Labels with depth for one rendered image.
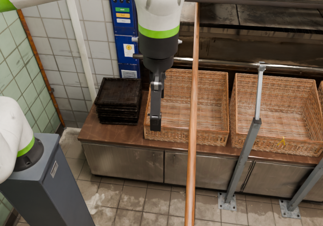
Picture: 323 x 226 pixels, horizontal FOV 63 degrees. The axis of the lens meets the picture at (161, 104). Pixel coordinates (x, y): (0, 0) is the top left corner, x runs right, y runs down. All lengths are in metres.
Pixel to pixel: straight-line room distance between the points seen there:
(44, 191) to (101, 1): 1.22
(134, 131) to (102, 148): 0.26
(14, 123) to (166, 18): 0.57
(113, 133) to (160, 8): 1.43
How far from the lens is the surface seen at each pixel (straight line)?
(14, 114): 0.91
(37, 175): 1.03
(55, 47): 2.18
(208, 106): 2.05
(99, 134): 1.89
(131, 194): 2.26
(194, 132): 1.05
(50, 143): 1.10
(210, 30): 1.81
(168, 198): 2.23
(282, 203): 2.40
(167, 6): 0.54
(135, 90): 1.88
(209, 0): 1.57
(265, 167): 1.94
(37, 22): 2.13
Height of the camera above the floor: 2.00
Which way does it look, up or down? 44 degrees down
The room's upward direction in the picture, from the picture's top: straight up
